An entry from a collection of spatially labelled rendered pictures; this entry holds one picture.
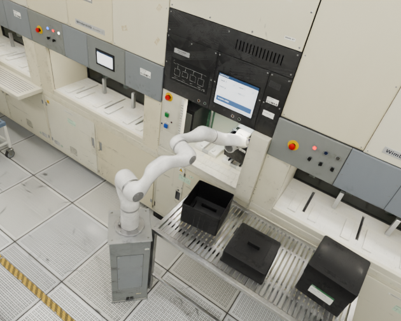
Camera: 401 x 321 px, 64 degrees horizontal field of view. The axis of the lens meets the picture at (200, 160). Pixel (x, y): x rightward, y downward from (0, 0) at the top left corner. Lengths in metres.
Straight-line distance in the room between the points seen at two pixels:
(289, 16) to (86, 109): 2.05
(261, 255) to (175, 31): 1.51
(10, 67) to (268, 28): 2.93
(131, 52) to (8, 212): 1.92
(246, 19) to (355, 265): 1.52
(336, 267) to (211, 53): 1.45
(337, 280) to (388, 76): 1.08
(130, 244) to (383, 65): 1.73
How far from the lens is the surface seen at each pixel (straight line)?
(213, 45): 2.06
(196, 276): 2.92
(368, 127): 1.90
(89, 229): 3.19
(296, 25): 1.83
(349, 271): 2.07
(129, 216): 2.06
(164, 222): 2.25
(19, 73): 3.95
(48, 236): 3.21
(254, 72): 1.96
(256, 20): 1.90
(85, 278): 2.91
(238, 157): 2.51
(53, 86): 3.52
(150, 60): 2.41
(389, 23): 1.76
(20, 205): 3.53
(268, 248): 2.13
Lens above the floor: 2.48
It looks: 39 degrees down
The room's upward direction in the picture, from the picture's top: 11 degrees clockwise
